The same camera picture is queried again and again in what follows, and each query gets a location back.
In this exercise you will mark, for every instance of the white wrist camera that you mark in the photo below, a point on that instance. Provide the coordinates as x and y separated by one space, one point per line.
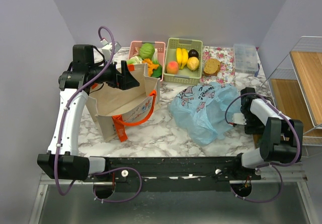
239 119
107 48

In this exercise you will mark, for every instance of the clear plastic organizer box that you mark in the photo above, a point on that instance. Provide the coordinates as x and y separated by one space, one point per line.
245 58

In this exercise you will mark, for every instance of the pink plastic basket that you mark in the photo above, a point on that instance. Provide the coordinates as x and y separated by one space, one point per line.
159 46

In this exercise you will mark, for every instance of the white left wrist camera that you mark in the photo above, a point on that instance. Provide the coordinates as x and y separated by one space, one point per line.
107 48

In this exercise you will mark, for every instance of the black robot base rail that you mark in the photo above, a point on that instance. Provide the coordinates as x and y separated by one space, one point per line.
174 174

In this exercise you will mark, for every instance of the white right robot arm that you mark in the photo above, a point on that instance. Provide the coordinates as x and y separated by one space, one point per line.
281 142

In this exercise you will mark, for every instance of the yellow orange food piece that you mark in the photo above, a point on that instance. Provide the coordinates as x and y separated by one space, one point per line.
151 66

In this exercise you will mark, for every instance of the beige canvas tote bag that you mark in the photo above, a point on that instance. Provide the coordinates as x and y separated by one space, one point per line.
112 110

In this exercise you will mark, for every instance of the dark purple plum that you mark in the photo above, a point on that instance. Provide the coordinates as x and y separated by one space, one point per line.
193 53

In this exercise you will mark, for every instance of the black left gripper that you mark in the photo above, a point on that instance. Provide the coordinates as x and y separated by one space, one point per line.
128 80

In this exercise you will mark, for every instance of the bread slice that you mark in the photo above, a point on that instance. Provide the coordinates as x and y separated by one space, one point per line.
212 67

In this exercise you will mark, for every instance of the green plastic basket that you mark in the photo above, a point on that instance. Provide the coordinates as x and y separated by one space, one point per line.
185 76

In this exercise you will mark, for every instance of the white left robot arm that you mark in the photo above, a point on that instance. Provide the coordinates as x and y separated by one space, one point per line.
61 161

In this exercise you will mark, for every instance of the green bok choy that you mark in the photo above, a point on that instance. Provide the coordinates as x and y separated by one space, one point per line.
157 70

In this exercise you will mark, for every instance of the white cauliflower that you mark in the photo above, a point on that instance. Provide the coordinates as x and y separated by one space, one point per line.
135 60

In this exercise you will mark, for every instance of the white wire wooden shelf rack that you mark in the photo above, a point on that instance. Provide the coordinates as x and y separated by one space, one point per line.
295 88

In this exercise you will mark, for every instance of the yellow banana bunch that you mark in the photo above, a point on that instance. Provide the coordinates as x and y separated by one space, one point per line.
182 57

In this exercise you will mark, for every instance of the yellow pear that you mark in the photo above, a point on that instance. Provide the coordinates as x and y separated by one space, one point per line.
193 63

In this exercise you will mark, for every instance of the light blue plastic grocery bag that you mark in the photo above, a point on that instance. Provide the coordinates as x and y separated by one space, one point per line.
204 110

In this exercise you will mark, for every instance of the floral rectangular tray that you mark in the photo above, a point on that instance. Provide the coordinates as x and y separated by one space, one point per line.
226 73

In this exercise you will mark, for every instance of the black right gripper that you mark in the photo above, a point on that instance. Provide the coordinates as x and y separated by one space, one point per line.
250 128

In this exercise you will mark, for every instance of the pink orange peach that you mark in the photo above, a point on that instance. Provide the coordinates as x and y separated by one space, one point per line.
172 67

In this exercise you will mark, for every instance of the green cabbage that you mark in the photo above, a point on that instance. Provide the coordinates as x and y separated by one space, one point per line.
147 50

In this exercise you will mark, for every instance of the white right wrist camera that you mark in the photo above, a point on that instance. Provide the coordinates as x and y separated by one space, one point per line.
239 119

